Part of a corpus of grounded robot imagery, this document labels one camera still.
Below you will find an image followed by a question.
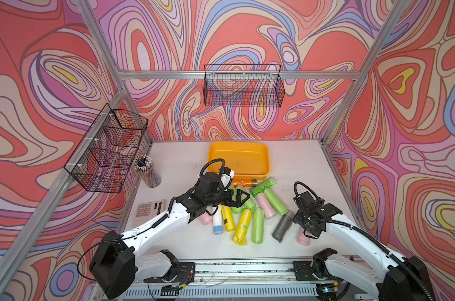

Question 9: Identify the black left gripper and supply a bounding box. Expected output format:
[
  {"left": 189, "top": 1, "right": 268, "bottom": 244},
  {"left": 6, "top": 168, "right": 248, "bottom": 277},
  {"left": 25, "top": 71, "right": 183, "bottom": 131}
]
[{"left": 204, "top": 187, "right": 251, "bottom": 208}]

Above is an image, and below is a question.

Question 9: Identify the pink trash bag roll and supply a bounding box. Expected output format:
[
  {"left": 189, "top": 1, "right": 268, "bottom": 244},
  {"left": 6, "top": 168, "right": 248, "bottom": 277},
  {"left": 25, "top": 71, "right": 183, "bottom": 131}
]
[
  {"left": 296, "top": 227, "right": 311, "bottom": 247},
  {"left": 255, "top": 193, "right": 276, "bottom": 220},
  {"left": 199, "top": 213, "right": 213, "bottom": 225}
]

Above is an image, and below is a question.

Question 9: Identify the grey trash bag roll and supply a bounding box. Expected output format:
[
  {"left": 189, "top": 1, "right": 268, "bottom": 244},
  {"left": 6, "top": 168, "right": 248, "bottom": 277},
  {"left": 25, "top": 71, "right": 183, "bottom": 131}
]
[{"left": 271, "top": 211, "right": 295, "bottom": 243}]

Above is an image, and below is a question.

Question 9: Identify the light green roll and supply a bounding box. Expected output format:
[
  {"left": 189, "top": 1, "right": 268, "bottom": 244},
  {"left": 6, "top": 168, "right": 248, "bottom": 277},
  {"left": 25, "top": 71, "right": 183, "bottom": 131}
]
[
  {"left": 263, "top": 188, "right": 289, "bottom": 216},
  {"left": 236, "top": 185, "right": 256, "bottom": 211},
  {"left": 251, "top": 208, "right": 265, "bottom": 244},
  {"left": 230, "top": 185, "right": 243, "bottom": 214}
]

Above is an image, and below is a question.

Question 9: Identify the orange plastic storage box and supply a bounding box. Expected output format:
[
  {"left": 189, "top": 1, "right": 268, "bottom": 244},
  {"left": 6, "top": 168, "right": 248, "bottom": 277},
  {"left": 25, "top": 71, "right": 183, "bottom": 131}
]
[{"left": 207, "top": 141, "right": 271, "bottom": 180}]

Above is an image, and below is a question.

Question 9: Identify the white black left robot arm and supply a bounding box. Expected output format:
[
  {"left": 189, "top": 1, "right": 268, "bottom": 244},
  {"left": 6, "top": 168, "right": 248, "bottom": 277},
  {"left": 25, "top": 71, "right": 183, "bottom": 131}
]
[{"left": 89, "top": 171, "right": 250, "bottom": 300}]

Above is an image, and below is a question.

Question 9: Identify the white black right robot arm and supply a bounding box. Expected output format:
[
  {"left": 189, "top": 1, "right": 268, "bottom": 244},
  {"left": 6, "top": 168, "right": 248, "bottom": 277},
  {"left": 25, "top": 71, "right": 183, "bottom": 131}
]
[{"left": 294, "top": 190, "right": 435, "bottom": 300}]

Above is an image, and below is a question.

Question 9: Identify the green yellow trash bag roll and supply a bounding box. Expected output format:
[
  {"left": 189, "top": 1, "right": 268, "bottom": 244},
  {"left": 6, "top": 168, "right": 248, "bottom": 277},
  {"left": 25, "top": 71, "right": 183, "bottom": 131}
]
[{"left": 221, "top": 205, "right": 236, "bottom": 232}]

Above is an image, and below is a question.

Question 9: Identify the white blue trash bag roll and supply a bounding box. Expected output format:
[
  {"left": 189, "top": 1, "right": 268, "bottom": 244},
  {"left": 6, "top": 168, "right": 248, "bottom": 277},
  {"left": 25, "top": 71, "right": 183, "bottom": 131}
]
[{"left": 212, "top": 206, "right": 224, "bottom": 235}]

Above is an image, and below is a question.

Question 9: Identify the green roll with label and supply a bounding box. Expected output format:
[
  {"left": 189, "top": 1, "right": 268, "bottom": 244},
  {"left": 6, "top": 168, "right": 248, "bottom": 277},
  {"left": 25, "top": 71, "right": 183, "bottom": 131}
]
[{"left": 250, "top": 178, "right": 276, "bottom": 198}]

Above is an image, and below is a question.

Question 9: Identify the yellow trash bag roll lower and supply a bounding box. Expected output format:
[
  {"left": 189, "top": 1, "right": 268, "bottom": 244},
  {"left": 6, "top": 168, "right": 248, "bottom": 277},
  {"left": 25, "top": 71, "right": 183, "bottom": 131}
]
[{"left": 232, "top": 209, "right": 252, "bottom": 246}]

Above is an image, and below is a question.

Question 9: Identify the pink calculator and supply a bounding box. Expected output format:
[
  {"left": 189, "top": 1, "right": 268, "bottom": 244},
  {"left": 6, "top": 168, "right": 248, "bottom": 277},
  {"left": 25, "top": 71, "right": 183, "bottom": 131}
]
[{"left": 132, "top": 199, "right": 166, "bottom": 228}]

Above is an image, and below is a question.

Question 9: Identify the cup of pens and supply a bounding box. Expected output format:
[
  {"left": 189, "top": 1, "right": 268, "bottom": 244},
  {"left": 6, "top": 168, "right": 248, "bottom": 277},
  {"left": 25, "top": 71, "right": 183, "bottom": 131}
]
[{"left": 134, "top": 155, "right": 162, "bottom": 188}]

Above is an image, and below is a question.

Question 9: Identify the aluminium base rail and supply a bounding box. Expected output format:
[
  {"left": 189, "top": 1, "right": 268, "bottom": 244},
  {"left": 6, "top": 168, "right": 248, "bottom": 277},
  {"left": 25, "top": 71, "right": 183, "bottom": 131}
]
[{"left": 88, "top": 249, "right": 394, "bottom": 298}]

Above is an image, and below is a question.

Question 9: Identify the black wire basket back wall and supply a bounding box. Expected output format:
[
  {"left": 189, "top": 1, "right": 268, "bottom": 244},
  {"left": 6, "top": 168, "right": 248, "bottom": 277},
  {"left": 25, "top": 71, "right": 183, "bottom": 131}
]
[{"left": 203, "top": 63, "right": 285, "bottom": 108}]

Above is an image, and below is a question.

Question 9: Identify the black wire basket wall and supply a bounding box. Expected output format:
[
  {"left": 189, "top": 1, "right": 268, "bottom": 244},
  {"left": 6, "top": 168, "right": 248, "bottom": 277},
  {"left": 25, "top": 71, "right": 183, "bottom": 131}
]
[
  {"left": 64, "top": 104, "right": 148, "bottom": 193},
  {"left": 203, "top": 63, "right": 285, "bottom": 108}
]

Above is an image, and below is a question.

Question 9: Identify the black wire basket left wall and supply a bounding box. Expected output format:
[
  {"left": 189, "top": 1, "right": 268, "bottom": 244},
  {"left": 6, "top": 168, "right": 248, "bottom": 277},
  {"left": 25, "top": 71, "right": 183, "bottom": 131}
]
[{"left": 64, "top": 104, "right": 148, "bottom": 193}]

